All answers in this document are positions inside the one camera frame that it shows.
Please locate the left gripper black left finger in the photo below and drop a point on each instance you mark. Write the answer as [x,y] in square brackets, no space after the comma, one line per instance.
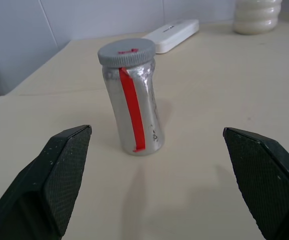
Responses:
[49,180]

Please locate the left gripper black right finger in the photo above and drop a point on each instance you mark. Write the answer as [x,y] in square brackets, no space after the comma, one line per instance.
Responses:
[264,180]

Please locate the small white red object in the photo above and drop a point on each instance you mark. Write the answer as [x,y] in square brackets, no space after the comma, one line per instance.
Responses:
[127,56]

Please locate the white ribbed plant pot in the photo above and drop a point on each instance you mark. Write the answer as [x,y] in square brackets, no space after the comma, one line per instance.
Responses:
[257,20]

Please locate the white rectangular case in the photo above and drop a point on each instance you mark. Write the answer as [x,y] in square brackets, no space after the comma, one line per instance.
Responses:
[174,32]

